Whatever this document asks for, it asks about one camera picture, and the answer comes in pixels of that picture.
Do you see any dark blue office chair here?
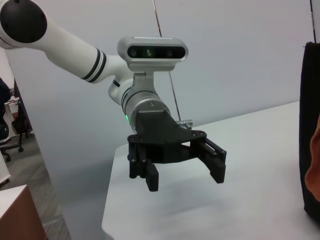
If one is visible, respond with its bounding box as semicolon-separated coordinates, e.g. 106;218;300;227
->
0;76;12;145

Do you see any wooden cabinet with white top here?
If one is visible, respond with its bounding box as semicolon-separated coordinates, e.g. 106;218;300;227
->
0;183;48;240

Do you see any black canvas food bag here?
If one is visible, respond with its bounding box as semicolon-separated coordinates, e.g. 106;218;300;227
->
299;41;320;221

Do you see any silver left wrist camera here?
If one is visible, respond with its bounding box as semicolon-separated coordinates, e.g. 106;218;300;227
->
117;36;190;95

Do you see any black office chair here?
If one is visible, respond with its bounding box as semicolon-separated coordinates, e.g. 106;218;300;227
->
0;99;34;163

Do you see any white office desk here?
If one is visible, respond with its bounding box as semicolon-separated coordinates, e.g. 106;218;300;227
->
4;96;22;131

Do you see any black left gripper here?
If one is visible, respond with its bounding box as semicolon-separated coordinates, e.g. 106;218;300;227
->
126;109;228;193

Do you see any silver cable connector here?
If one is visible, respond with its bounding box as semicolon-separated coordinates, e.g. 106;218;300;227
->
175;118;194;130

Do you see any orange webbing bag handle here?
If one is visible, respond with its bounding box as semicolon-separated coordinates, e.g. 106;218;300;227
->
305;128;320;200

